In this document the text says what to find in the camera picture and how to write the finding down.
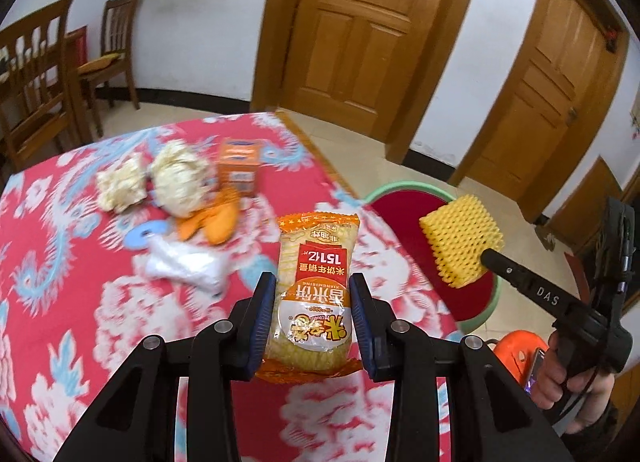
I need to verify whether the orange and white carton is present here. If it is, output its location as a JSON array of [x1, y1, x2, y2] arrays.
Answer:
[[216, 137, 262, 195]]

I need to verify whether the clear plastic bag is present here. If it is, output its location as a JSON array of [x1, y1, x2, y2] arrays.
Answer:
[[145, 234, 228, 293]]

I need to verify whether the red basin with green rim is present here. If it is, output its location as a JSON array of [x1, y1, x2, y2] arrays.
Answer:
[[362, 182, 501, 335]]

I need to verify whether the wooden chair with cushion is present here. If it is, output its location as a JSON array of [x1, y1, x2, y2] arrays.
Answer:
[[77, 0, 143, 138]]

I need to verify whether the large paper ball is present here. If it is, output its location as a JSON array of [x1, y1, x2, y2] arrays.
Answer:
[[150, 139, 217, 218]]

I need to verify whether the orange rice cracker packet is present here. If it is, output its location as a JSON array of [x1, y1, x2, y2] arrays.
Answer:
[[255, 212, 365, 384]]

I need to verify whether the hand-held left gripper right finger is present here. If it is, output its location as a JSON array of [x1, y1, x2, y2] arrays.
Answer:
[[348, 272, 576, 462]]

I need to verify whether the orange peel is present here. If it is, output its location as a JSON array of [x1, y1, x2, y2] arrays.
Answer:
[[177, 189, 241, 245]]

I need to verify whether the small paper ball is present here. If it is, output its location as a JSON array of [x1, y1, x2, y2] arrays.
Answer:
[[96, 152, 147, 214]]

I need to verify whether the red floral tablecloth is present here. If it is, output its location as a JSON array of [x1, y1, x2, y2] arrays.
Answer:
[[0, 112, 461, 462]]

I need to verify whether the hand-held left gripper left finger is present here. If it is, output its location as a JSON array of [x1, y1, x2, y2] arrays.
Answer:
[[52, 272, 278, 462]]

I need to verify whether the person's right hand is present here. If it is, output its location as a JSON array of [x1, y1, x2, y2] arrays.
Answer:
[[530, 341, 620, 437]]

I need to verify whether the large wooden chair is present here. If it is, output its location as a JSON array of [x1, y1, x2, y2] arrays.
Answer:
[[0, 0, 76, 173]]

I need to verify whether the person's right forearm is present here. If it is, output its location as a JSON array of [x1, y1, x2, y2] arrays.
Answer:
[[562, 392, 631, 448]]

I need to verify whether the wooden panel door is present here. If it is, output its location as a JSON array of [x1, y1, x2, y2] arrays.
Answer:
[[447, 0, 628, 223], [252, 0, 488, 163]]

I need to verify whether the black phone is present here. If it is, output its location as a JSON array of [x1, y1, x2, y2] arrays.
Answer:
[[525, 348, 548, 393]]

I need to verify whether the blue ring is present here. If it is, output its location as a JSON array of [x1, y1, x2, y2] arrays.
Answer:
[[126, 219, 173, 250]]

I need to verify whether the yellow foam fruit net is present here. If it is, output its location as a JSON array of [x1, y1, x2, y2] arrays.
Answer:
[[419, 194, 505, 289]]

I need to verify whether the orange plastic stool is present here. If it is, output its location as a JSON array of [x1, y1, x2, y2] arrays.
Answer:
[[487, 331, 551, 395]]

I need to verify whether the red box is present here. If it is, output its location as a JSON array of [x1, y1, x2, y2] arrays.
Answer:
[[67, 26, 90, 68]]

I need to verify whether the yellow seat cushion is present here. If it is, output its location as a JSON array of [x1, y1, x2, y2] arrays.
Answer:
[[77, 53, 123, 75]]

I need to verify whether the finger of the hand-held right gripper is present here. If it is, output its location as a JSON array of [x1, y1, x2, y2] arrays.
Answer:
[[480, 248, 591, 327]]

